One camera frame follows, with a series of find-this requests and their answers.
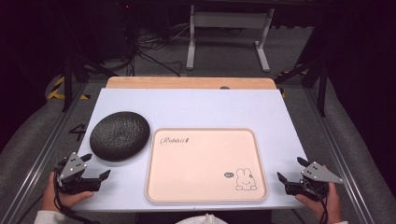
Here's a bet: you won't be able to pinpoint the pink rectangular tray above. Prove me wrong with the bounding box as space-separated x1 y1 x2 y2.
145 127 269 204

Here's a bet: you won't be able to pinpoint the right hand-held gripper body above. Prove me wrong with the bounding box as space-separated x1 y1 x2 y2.
285 161 344 201

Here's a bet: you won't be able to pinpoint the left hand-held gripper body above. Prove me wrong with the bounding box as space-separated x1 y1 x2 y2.
54 151 103 196

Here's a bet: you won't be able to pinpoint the white metal table frame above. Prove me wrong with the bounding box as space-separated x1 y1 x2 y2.
185 4 276 74

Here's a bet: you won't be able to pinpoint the black tripod stand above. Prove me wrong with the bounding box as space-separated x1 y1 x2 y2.
274 18 330 118
54 3 120 113

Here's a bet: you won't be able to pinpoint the person's left hand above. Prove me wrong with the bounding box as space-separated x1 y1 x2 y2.
41 172 95 213

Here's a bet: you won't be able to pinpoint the aluminium rail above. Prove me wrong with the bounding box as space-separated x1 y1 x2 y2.
0 81 89 224
304 88 378 224

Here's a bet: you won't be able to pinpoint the wooden table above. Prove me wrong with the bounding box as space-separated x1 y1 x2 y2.
106 76 278 91

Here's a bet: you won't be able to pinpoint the black floor cables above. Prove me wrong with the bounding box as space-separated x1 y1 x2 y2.
124 24 188 77

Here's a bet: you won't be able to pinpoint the black textured round plate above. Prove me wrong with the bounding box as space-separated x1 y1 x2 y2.
89 110 151 162

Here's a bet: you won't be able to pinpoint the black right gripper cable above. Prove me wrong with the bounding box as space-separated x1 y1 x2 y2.
300 178 331 224

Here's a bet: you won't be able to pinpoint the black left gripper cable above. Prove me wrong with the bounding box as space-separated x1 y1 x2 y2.
51 167 101 224

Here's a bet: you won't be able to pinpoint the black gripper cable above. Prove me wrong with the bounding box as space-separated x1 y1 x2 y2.
300 178 331 224
51 167 101 224

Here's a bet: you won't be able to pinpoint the person's right hand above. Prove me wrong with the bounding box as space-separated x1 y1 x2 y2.
294 181 343 224

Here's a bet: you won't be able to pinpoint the person's white clothing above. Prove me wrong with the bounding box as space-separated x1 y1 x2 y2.
175 213 229 224

